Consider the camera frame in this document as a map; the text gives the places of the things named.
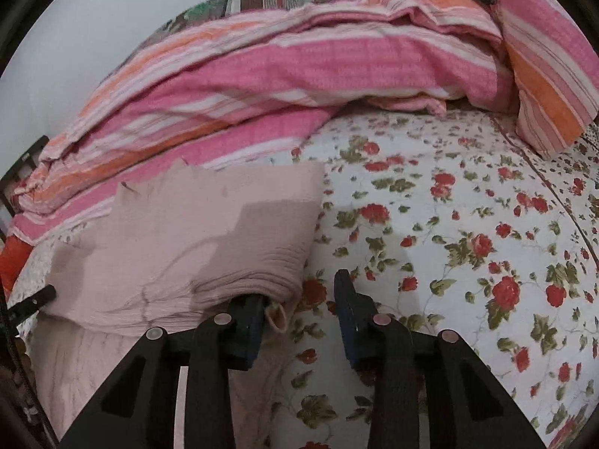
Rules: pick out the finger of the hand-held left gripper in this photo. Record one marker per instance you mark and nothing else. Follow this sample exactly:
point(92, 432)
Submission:
point(37, 298)

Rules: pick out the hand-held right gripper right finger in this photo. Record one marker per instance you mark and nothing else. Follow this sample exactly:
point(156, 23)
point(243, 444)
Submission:
point(348, 320)

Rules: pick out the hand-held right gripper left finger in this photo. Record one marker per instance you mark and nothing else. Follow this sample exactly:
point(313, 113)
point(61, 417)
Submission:
point(249, 336)

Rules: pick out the pink knit sweater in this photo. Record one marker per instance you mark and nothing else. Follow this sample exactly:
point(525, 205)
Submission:
point(187, 243)

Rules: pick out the orange red cloth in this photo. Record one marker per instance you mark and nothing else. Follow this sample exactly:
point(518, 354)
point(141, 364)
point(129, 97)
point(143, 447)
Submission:
point(14, 262)

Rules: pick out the floral bed sheet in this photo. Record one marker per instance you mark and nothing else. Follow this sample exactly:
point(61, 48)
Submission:
point(444, 243)

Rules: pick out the dark wooden headboard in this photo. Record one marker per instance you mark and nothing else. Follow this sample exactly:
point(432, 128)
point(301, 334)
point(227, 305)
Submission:
point(27, 155)

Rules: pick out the pink orange striped quilt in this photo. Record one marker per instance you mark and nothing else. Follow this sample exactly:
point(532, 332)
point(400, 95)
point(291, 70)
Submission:
point(281, 70)

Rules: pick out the pink orange striped pillow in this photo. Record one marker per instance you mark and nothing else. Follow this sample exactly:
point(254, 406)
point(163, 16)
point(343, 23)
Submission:
point(547, 56)

